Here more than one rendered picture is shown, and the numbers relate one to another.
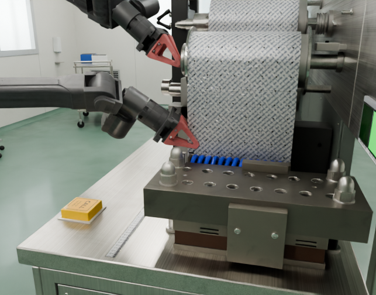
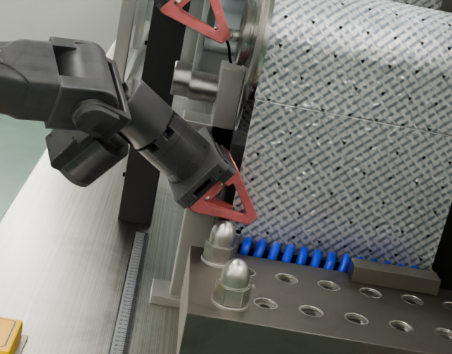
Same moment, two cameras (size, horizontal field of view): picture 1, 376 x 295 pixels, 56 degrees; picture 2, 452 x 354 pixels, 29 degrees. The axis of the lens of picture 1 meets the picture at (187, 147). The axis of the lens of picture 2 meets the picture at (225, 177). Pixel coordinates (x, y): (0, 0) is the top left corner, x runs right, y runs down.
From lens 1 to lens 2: 0.32 m
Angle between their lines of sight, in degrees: 17
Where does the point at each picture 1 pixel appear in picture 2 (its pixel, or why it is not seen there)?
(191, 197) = (287, 338)
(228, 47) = (354, 29)
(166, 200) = (233, 341)
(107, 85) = (106, 77)
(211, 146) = (281, 223)
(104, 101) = (102, 113)
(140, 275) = not seen: outside the picture
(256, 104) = (389, 151)
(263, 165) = (394, 276)
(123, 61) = not seen: outside the picture
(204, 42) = (304, 10)
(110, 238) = not seen: outside the picture
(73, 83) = (35, 63)
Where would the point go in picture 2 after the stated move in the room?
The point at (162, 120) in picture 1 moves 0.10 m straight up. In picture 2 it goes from (197, 161) to (216, 67)
